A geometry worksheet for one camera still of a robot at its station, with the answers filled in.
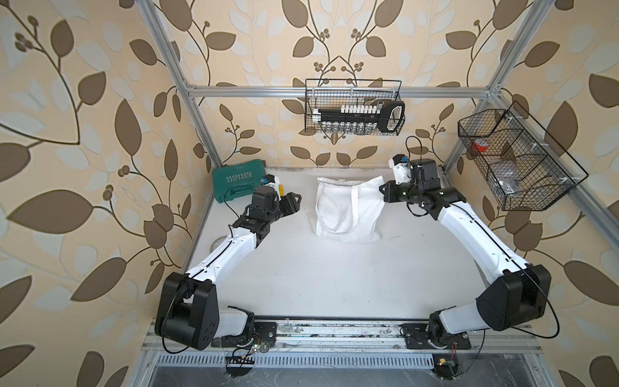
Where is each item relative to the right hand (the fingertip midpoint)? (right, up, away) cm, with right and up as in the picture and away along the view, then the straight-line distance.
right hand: (381, 187), depth 82 cm
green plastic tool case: (-59, +4, +30) cm, 66 cm away
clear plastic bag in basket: (+37, +4, -9) cm, 38 cm away
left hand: (-31, -2, +2) cm, 31 cm away
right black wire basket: (+42, +6, -9) cm, 43 cm away
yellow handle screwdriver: (-39, 0, +30) cm, 49 cm away
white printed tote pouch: (-11, -8, +3) cm, 14 cm away
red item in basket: (+38, +16, +5) cm, 41 cm away
